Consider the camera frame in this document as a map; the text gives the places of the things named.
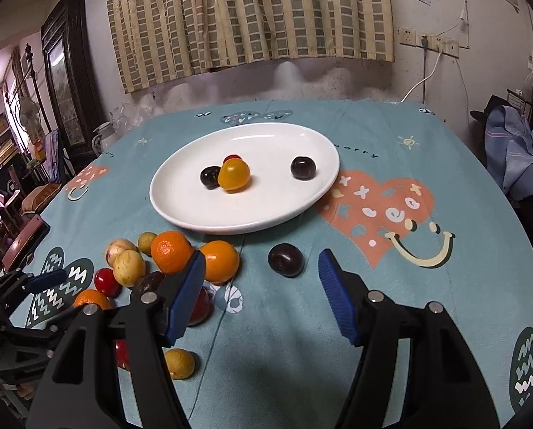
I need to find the dark wooden framed mirror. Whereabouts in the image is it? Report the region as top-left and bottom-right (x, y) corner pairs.
(40, 0), (104, 162)

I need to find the clear plastic bag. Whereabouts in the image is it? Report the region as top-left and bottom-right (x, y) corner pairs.
(113, 98), (160, 131)

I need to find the small yellow longan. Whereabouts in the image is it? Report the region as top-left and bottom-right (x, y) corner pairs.
(138, 231), (158, 257)
(163, 349), (197, 380)

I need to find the dark purple plum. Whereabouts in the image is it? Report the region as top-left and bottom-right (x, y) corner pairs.
(200, 165), (225, 191)
(290, 156), (317, 182)
(268, 243), (305, 280)

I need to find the teal printed tablecloth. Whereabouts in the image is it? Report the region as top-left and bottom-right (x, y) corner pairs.
(5, 98), (533, 429)

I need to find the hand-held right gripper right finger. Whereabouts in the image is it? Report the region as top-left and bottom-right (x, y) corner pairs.
(318, 248), (502, 429)

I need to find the white power cable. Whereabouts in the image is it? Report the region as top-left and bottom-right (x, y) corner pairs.
(394, 49), (444, 105)

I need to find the beige round fruit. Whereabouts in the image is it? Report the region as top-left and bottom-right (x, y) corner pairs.
(105, 238), (137, 266)

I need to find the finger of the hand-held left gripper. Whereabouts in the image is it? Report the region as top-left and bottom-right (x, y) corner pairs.
(0, 317), (73, 360)
(0, 268), (67, 318)

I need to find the dark brown avocado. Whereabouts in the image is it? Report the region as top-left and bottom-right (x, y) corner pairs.
(135, 271), (166, 298)

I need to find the orange mandarin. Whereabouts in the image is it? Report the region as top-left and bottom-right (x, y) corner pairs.
(151, 231), (196, 275)
(198, 240), (241, 284)

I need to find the yellow orange tomato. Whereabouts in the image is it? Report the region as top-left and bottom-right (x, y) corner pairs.
(217, 158), (252, 194)

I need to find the white standing fan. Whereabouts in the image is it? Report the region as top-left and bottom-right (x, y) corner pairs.
(18, 96), (41, 144)

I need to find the black hat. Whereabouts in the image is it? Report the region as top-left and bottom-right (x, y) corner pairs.
(470, 95), (518, 126)

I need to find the small orange kumquat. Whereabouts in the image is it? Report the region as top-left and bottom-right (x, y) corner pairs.
(73, 289), (113, 311)

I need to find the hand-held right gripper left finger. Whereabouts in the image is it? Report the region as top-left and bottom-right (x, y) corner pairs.
(25, 249), (207, 429)

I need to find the blue cloth pile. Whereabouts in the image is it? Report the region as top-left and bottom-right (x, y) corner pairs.
(485, 105), (533, 199)

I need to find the yellow fruit with holes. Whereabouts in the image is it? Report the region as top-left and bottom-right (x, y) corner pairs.
(113, 250), (146, 288)

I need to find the red apple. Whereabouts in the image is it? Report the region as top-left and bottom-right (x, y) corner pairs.
(114, 340), (132, 371)
(188, 287), (214, 326)

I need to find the red brown chair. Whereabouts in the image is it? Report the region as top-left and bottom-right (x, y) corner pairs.
(2, 214), (51, 273)

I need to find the white kettle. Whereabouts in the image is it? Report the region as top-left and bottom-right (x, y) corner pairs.
(92, 122), (117, 157)

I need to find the checked beige curtain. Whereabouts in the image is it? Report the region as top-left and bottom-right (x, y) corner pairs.
(104, 0), (396, 94)

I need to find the white oval plate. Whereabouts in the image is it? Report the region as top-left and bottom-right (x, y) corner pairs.
(149, 122), (341, 236)

